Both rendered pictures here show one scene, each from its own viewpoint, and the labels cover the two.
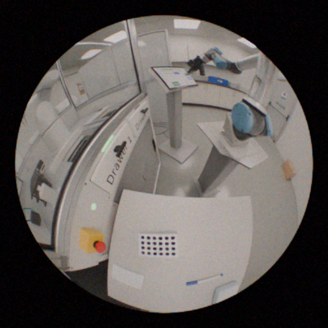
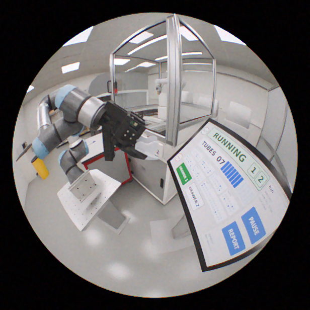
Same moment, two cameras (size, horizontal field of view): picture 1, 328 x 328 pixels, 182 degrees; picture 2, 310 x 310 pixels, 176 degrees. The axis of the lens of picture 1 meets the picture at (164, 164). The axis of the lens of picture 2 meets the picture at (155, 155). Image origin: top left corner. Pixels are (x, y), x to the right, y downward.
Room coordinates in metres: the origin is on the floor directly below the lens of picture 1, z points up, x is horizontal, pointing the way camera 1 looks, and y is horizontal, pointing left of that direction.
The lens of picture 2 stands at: (0.94, -0.51, 1.28)
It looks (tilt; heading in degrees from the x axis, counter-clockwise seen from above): 36 degrees down; 119
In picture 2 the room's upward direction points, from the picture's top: straight up
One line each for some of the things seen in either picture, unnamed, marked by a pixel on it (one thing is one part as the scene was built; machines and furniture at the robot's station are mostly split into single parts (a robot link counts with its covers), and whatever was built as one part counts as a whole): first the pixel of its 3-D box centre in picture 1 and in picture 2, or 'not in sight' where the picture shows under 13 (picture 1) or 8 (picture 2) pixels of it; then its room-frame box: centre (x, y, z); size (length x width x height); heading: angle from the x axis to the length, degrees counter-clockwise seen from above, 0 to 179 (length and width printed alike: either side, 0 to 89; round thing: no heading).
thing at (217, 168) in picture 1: (217, 169); (103, 210); (0.35, -0.50, 0.38); 0.30 x 0.30 x 0.76; 5
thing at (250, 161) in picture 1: (233, 144); (86, 194); (0.35, -0.52, 0.70); 0.45 x 0.44 x 0.12; 95
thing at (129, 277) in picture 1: (127, 276); not in sight; (-0.24, 0.21, 0.77); 0.13 x 0.09 x 0.02; 72
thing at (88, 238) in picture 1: (92, 241); not in sight; (-0.07, 0.25, 0.88); 0.07 x 0.05 x 0.07; 164
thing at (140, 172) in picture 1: (105, 179); (162, 154); (0.43, 0.62, 0.40); 1.03 x 0.95 x 0.80; 164
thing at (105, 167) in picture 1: (116, 154); not in sight; (0.25, 0.18, 0.87); 0.29 x 0.02 x 0.11; 164
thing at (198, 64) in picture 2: not in sight; (204, 76); (0.89, 0.49, 1.52); 0.87 x 0.01 x 0.86; 74
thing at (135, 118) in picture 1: (140, 115); (149, 144); (0.55, 0.09, 0.87); 0.29 x 0.02 x 0.11; 164
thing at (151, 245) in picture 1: (158, 245); not in sight; (-0.08, 0.06, 0.78); 0.12 x 0.08 x 0.04; 84
